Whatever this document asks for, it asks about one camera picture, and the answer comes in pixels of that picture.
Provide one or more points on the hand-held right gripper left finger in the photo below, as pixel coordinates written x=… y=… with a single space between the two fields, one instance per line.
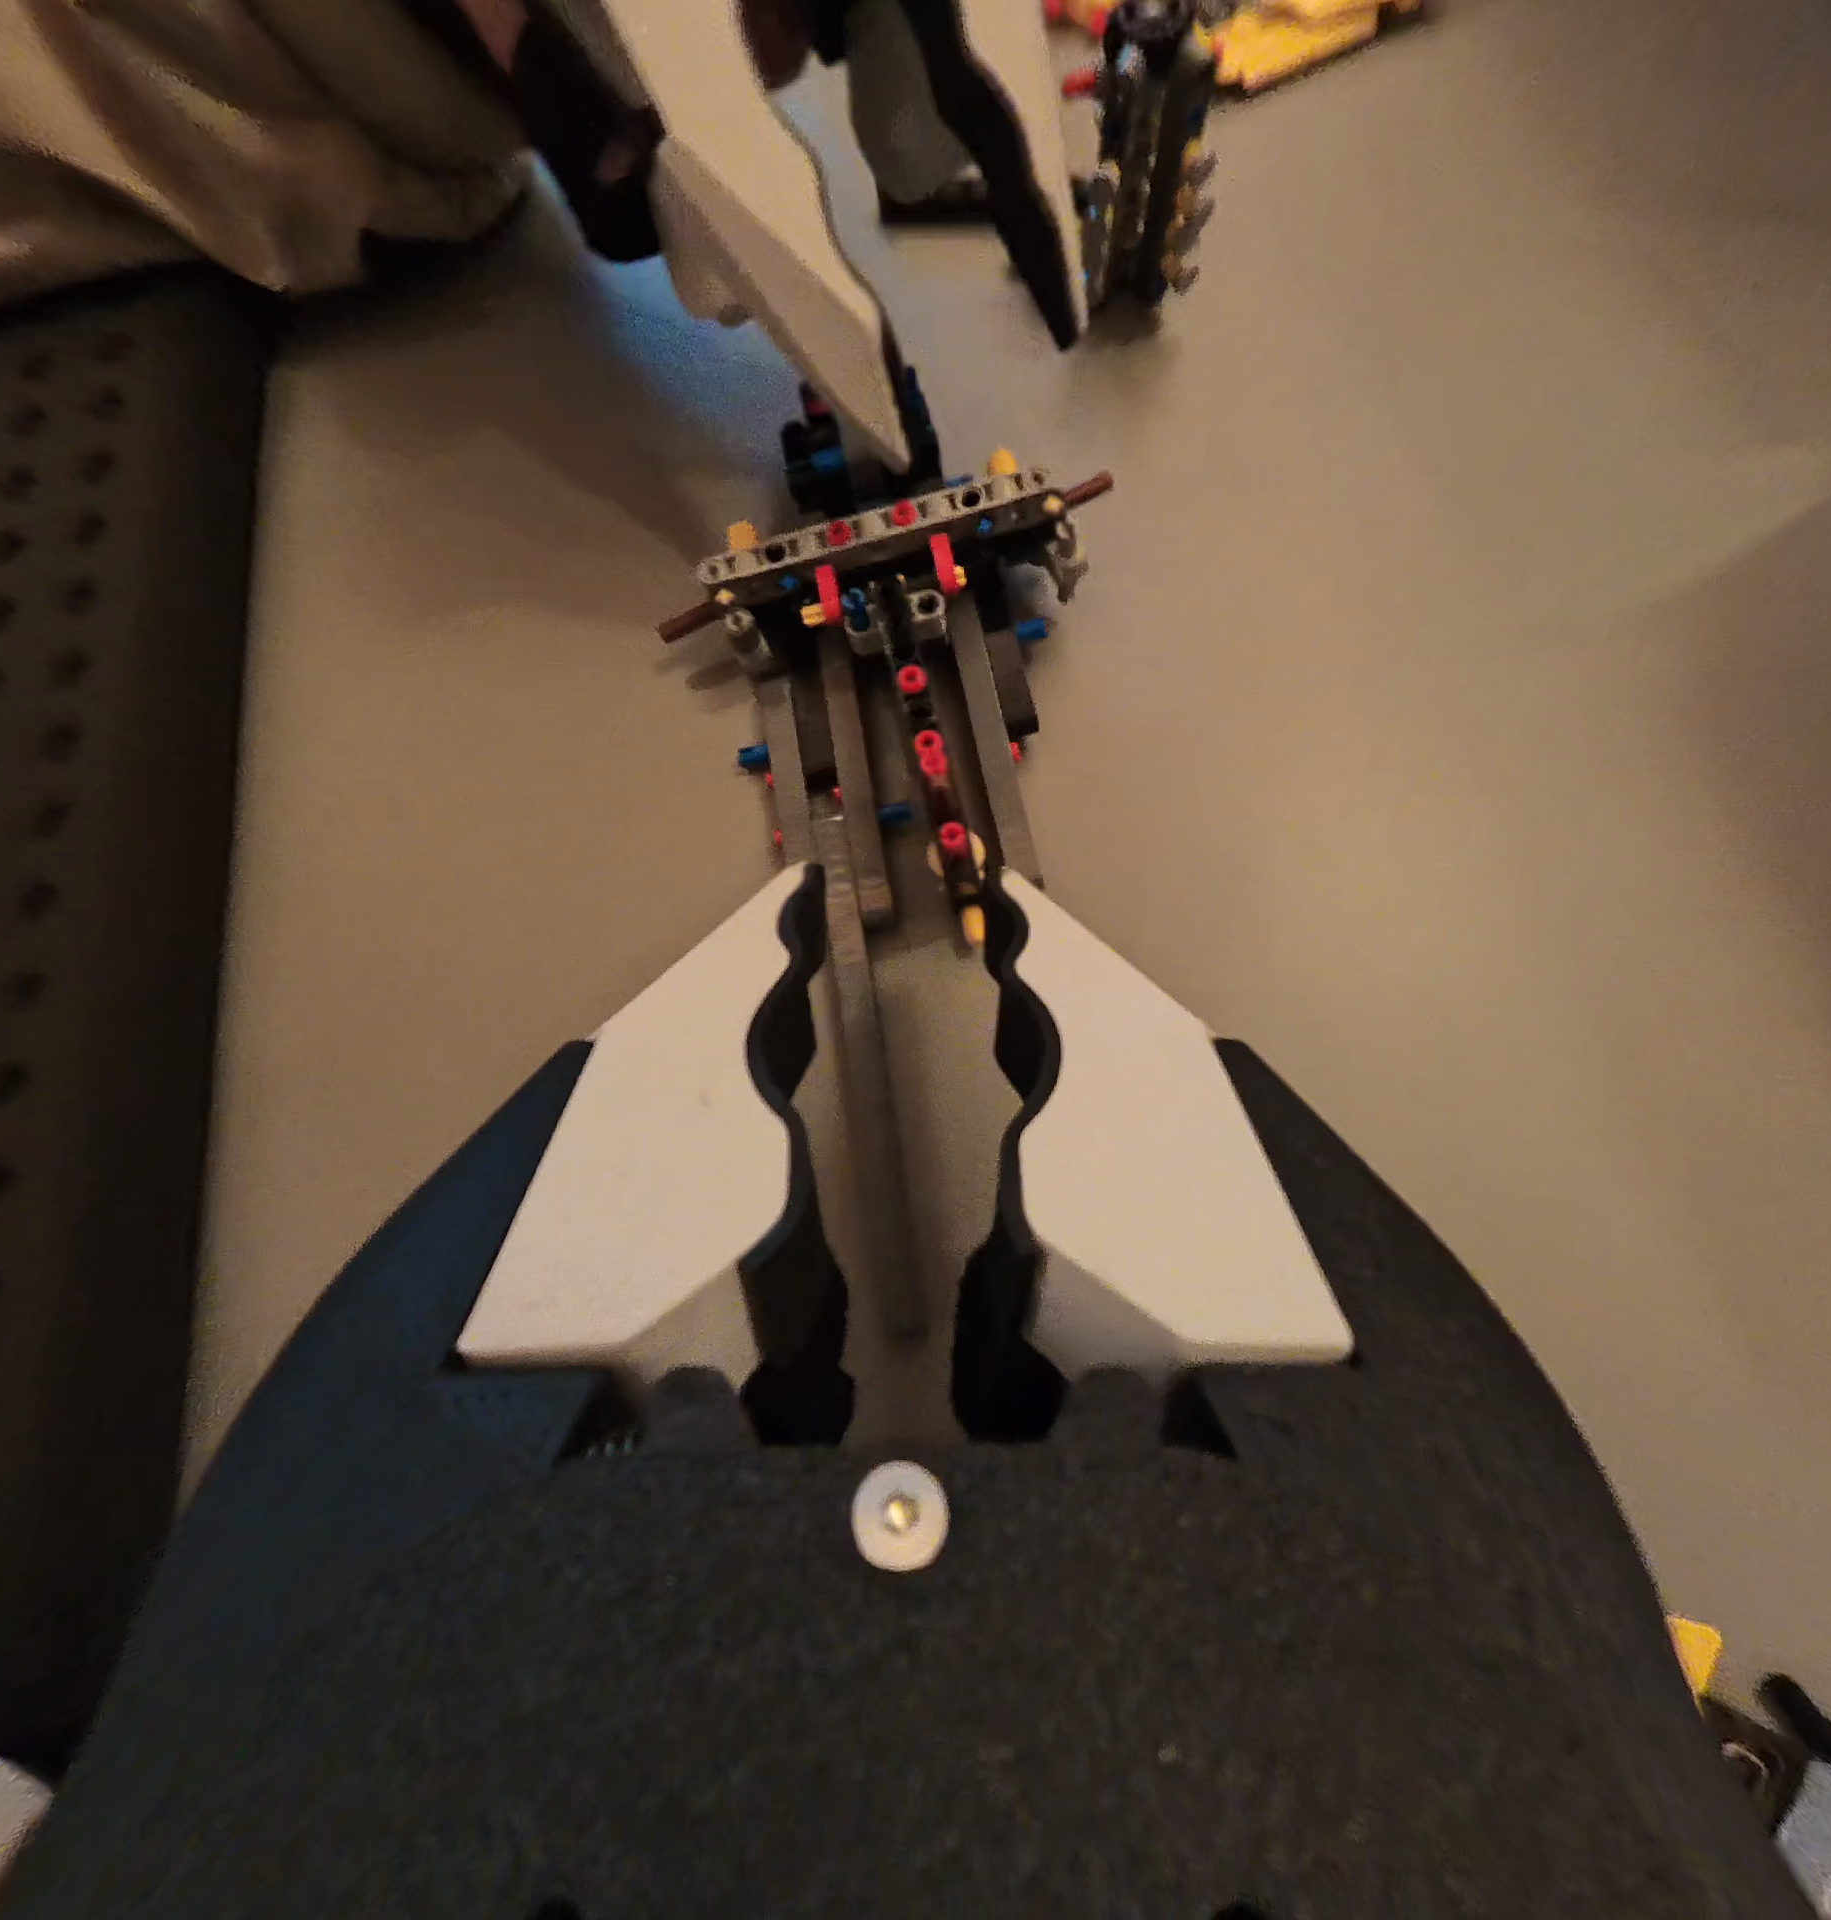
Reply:
x=632 y=1199

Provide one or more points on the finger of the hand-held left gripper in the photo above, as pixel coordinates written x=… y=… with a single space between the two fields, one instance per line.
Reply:
x=1007 y=88
x=766 y=209

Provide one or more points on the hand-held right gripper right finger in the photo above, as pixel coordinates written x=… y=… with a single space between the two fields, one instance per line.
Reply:
x=1183 y=1199

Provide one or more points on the black toy brick engine assembly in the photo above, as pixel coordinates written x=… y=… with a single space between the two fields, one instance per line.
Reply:
x=1148 y=182

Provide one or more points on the black grey toy brick chassis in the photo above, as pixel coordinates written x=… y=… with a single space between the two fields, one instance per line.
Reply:
x=870 y=570

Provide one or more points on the person's left forearm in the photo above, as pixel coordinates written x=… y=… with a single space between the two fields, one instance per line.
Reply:
x=184 y=120

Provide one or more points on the grey desk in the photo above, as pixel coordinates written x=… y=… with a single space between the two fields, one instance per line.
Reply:
x=1457 y=749

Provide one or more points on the large yellow toy car panel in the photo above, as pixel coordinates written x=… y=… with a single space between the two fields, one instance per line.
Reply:
x=1302 y=39

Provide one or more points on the dark perforated panel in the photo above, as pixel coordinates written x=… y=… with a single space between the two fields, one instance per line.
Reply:
x=89 y=899

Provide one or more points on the pile of toy brick pieces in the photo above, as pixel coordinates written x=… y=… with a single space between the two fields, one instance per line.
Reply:
x=1802 y=1768

